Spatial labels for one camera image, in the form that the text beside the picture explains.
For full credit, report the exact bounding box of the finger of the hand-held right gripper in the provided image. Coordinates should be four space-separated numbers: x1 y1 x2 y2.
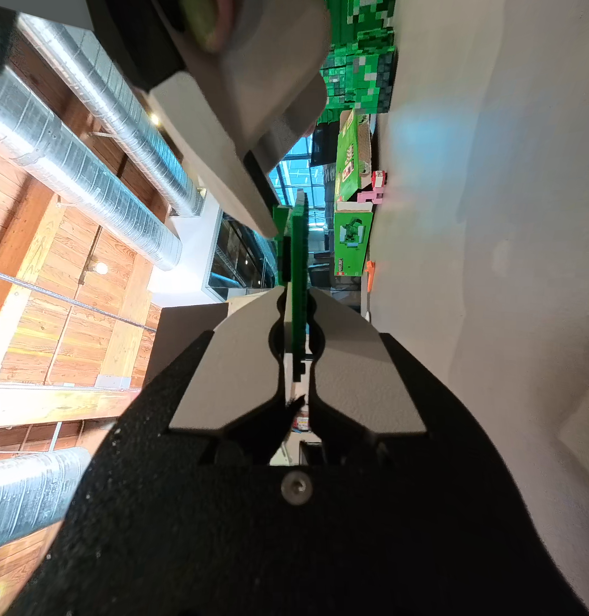
152 0 334 167
148 71 283 239

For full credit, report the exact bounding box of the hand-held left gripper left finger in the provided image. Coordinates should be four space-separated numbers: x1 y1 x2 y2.
168 286 288 438

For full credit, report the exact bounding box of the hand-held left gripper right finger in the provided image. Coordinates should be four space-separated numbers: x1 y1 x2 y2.
306 286 428 438

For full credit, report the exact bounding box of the green lego plate assembly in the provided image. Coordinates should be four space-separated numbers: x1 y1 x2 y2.
274 189 311 383

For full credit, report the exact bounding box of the large green lego model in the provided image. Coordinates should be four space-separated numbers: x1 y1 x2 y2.
321 0 399 115

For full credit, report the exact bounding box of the green lego box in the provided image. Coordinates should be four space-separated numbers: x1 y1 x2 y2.
334 108 375 203
333 209 375 278

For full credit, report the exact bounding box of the person's right hand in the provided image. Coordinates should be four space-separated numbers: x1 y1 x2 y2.
179 0 243 53

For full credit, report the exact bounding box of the dark rectangular board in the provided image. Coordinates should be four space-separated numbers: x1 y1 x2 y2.
143 302 229 387

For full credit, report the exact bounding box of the large glass window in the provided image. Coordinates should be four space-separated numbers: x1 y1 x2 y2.
205 135 336 295

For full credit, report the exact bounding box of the silver ventilation duct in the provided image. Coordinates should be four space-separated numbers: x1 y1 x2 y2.
0 447 91 552
15 14 207 218
0 72 184 271

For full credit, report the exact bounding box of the steel cable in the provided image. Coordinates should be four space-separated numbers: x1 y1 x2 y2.
0 267 159 334

